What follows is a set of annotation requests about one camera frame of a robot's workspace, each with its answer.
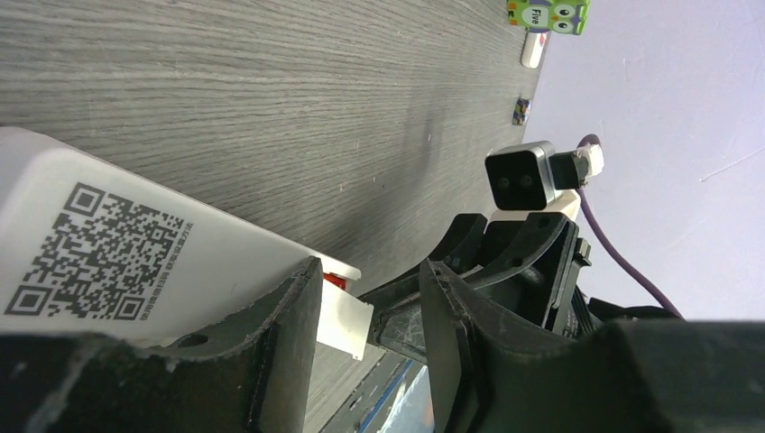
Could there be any small round spinning top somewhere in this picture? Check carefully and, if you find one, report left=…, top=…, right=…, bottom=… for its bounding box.
left=512, top=97, right=531, bottom=126

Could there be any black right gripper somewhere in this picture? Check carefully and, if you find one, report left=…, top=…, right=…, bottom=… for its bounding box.
left=359, top=212, right=596, bottom=364

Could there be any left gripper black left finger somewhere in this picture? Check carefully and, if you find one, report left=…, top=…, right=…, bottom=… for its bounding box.
left=1, top=257, right=323, bottom=432

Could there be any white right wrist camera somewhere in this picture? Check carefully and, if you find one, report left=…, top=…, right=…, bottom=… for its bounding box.
left=484, top=134, right=604, bottom=222

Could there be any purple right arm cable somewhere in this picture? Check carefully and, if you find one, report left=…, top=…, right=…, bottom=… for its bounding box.
left=576, top=134, right=686, bottom=320

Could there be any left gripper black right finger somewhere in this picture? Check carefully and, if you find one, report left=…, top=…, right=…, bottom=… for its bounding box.
left=419, top=261, right=764, bottom=432

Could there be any green terminal block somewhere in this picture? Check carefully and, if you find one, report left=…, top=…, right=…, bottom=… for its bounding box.
left=507, top=0, right=591, bottom=35

